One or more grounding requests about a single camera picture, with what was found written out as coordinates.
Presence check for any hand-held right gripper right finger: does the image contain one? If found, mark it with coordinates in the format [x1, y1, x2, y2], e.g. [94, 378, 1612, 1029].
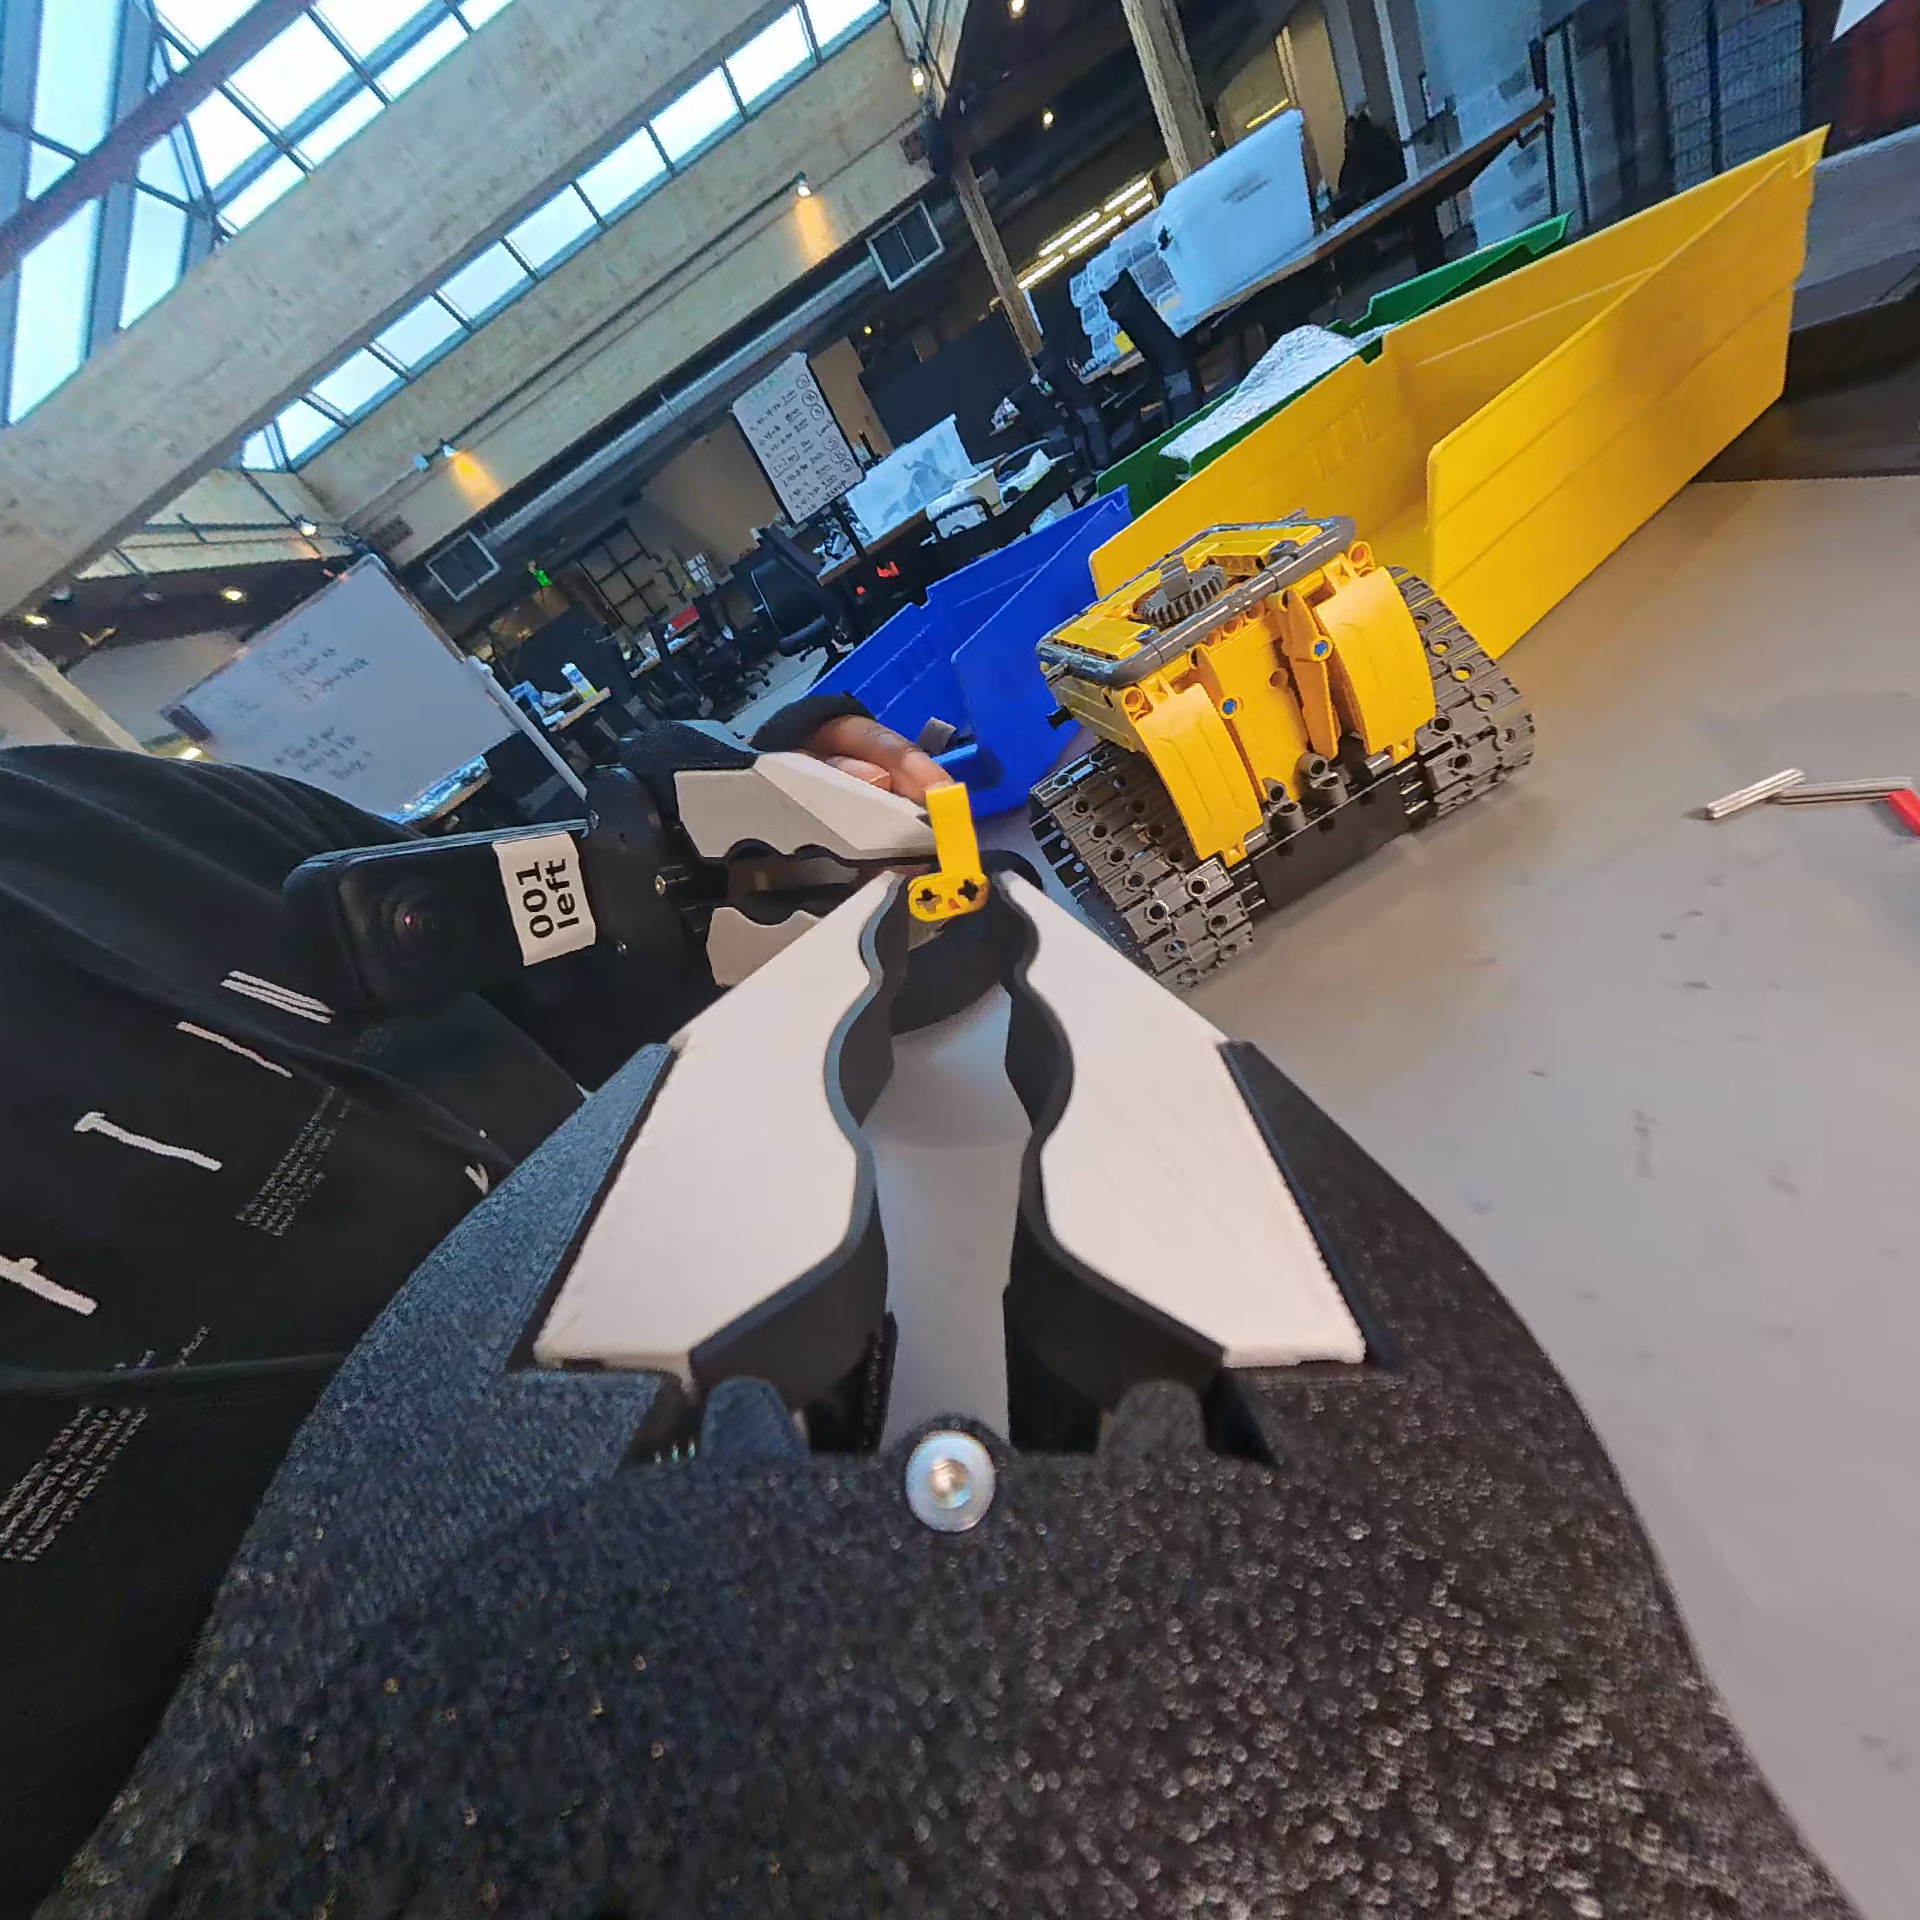
[1003, 874, 1368, 1384]

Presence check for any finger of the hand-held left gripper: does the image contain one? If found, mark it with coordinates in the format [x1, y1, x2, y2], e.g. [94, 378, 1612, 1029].
[707, 891, 903, 994]
[679, 752, 941, 875]

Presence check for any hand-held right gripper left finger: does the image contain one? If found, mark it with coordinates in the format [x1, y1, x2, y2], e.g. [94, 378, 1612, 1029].
[534, 874, 913, 1396]

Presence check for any yellow brick piece grey axle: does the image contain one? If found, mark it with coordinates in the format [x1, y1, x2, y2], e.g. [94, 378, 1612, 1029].
[907, 781, 993, 927]

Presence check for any yellow tracked brick vehicle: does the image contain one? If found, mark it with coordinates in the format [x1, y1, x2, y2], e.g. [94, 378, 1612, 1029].
[1030, 517, 1540, 989]

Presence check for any grey desk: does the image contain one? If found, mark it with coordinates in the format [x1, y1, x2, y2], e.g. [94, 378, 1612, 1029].
[901, 466, 1920, 1920]

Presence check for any person's left hand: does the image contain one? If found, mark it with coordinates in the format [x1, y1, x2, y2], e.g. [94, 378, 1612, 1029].
[791, 711, 968, 797]

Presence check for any blue plastic bin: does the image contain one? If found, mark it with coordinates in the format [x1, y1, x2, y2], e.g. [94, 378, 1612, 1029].
[812, 490, 1139, 820]

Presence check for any whiteboard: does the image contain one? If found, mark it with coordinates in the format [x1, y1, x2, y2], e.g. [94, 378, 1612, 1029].
[166, 551, 531, 820]

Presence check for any white printed sign board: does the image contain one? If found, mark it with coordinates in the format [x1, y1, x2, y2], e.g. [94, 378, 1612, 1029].
[729, 352, 868, 530]

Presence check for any white plastic bag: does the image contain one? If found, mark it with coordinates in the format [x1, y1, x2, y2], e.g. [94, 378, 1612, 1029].
[1166, 324, 1368, 471]

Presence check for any yellow plastic bin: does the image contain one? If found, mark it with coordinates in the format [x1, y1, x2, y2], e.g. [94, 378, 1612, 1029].
[1087, 129, 1828, 668]

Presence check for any long background table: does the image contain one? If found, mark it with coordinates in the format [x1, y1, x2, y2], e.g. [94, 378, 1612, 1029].
[1199, 100, 1565, 337]

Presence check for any green plastic bin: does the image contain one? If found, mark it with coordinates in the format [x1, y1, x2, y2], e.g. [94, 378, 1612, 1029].
[1094, 211, 1571, 515]

